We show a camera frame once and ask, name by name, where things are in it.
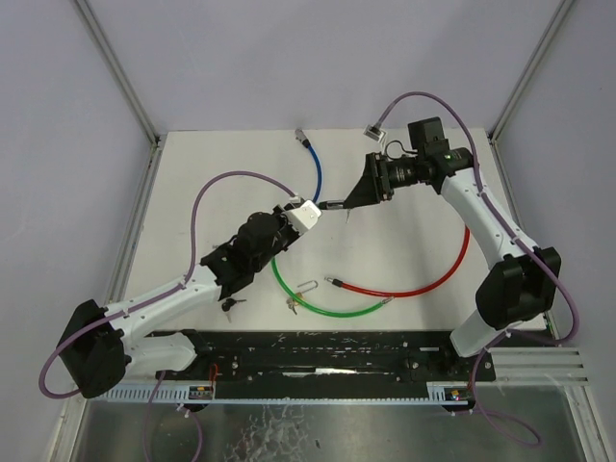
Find green cable lock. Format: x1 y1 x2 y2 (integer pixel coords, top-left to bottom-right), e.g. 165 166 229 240
270 258 394 320

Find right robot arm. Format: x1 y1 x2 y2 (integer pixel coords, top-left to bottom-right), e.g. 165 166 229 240
343 117 561 357

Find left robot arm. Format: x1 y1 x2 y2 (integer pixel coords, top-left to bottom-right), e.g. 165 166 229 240
58 200 321 398

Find brass padlock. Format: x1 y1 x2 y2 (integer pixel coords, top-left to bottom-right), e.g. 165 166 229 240
287 280 319 315

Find black padlock keys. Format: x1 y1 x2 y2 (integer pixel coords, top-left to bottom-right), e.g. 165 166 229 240
220 297 245 323

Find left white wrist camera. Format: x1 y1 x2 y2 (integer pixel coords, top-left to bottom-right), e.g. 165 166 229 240
284 197 322 235

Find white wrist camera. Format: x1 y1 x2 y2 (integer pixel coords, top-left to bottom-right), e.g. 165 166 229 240
284 197 322 235
364 124 387 145

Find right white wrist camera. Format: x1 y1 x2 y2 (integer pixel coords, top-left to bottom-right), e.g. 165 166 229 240
364 124 387 145

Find blue cable lock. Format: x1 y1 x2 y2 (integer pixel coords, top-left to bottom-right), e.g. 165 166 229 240
295 128 323 203

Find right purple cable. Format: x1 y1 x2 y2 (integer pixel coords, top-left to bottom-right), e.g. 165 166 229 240
370 90 580 447

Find purple cable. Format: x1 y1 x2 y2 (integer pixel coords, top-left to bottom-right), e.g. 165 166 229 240
370 90 580 447
38 170 301 462

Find red cable lock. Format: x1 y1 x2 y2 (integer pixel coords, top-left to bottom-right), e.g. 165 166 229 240
323 226 471 298

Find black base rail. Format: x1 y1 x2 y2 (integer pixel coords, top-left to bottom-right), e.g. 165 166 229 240
167 330 496 386

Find right aluminium frame post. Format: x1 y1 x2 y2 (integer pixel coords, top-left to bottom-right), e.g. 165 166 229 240
486 0 578 141

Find aluminium frame post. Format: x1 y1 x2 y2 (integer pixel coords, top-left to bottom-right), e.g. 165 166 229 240
486 0 578 141
74 0 162 145

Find white slotted cable duct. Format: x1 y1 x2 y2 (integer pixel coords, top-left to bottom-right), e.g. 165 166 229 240
100 375 469 406

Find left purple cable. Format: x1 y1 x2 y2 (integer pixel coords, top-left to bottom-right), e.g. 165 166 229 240
38 170 301 462

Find left aluminium frame post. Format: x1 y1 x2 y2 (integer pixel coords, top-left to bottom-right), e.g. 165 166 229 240
74 0 162 145

